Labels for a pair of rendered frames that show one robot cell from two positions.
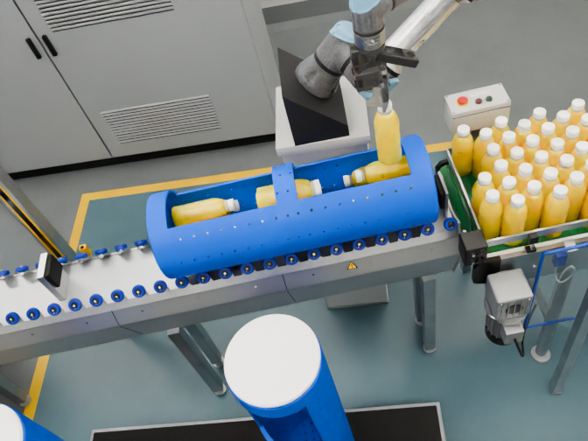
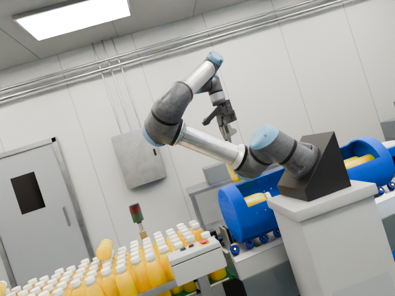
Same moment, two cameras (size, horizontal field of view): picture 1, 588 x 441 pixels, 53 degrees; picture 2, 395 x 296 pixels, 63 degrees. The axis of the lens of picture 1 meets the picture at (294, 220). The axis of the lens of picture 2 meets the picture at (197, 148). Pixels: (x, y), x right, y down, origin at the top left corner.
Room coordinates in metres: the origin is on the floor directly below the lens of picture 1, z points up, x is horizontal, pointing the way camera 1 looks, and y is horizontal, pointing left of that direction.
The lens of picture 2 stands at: (2.65, -1.00, 1.48)
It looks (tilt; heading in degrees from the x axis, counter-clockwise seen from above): 1 degrees down; 161
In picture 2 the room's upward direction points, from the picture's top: 18 degrees counter-clockwise
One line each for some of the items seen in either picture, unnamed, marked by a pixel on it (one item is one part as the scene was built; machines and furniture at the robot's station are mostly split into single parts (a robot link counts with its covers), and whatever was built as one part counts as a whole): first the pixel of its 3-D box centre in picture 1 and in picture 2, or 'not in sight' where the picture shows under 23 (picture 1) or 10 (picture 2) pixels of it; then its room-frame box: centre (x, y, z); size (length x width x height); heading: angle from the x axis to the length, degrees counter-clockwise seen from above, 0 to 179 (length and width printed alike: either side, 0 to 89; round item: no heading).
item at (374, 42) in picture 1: (369, 36); (217, 98); (1.18, -0.31, 1.67); 0.08 x 0.08 x 0.05
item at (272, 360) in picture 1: (271, 358); not in sight; (0.76, 0.18, 1.03); 0.28 x 0.28 x 0.01
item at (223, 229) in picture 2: (440, 195); (227, 238); (1.16, -0.48, 0.99); 0.10 x 0.02 x 0.12; 173
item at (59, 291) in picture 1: (55, 276); not in sight; (1.32, 0.84, 1.00); 0.10 x 0.04 x 0.15; 173
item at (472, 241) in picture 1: (472, 248); (211, 240); (0.96, -0.51, 0.95); 0.10 x 0.07 x 0.10; 173
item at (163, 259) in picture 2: (521, 146); (170, 270); (1.25, -0.81, 0.99); 0.07 x 0.07 x 0.19
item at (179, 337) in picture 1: (199, 361); not in sight; (1.22, 0.57, 0.31); 0.06 x 0.06 x 0.63; 83
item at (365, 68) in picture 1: (369, 63); (224, 113); (1.18, -0.30, 1.59); 0.09 x 0.08 x 0.12; 83
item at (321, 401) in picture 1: (300, 412); not in sight; (0.76, 0.18, 0.59); 0.28 x 0.28 x 0.88
